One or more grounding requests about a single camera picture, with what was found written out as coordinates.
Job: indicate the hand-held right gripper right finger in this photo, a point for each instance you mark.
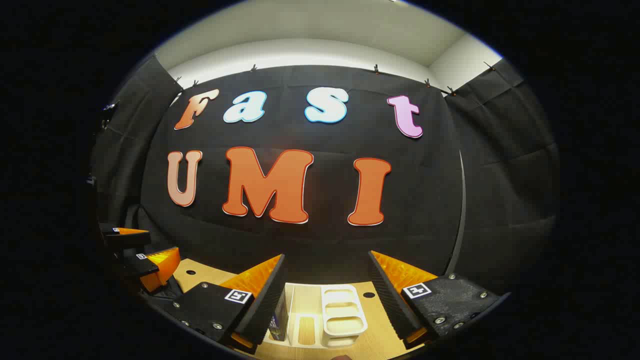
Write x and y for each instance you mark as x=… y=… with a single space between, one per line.
x=392 y=300

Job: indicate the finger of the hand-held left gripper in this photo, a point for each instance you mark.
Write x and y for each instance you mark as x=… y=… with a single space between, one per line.
x=137 y=266
x=125 y=239

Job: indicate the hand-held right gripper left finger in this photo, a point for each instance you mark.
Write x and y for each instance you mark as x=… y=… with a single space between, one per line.
x=265 y=300

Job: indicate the blue cover book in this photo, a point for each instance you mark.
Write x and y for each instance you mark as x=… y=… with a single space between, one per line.
x=281 y=315

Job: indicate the white bookshelf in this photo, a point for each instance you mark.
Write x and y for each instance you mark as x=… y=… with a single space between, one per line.
x=345 y=316

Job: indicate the black backdrop cloth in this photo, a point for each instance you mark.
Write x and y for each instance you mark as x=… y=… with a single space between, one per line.
x=325 y=240

